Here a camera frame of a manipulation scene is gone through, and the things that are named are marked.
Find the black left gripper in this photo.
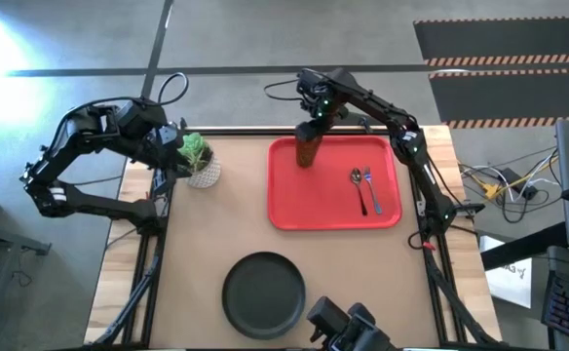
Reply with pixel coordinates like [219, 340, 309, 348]
[145, 122, 194, 179]

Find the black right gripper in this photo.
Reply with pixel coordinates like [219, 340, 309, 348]
[294, 104, 350, 153]

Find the faceted translucent plastic cup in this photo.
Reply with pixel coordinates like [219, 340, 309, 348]
[295, 136, 323, 170]

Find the red plastic tray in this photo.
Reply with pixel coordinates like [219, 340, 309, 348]
[266, 135, 403, 231]

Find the dark metal spoon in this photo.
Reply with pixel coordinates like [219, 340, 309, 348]
[349, 167, 369, 217]

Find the bluish metal fork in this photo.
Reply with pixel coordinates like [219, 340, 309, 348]
[361, 166, 384, 215]

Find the dark round plate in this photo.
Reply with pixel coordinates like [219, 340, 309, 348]
[221, 251, 308, 341]

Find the succulent in white patterned pot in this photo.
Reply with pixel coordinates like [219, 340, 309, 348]
[176, 132, 222, 190]

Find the black power adapter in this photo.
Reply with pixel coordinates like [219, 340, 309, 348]
[501, 168, 539, 201]

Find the black mat orange striped edge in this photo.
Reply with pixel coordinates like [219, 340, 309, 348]
[412, 17, 569, 68]
[427, 67, 569, 130]

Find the black workstation support bar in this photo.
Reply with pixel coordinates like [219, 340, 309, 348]
[478, 221, 569, 272]

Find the white printed paper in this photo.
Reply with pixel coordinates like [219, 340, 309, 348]
[477, 235, 534, 310]

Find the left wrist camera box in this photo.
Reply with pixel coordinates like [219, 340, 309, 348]
[155, 125, 178, 147]

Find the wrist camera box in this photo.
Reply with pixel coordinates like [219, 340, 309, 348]
[296, 69, 322, 98]
[155, 125, 178, 147]

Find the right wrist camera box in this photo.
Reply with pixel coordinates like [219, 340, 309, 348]
[296, 69, 322, 98]

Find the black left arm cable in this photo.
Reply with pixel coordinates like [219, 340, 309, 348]
[55, 71, 190, 145]

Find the black aluminium table frame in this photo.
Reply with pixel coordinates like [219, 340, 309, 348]
[84, 124, 503, 351]

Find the yellow floor cable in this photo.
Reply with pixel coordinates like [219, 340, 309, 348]
[474, 154, 558, 199]

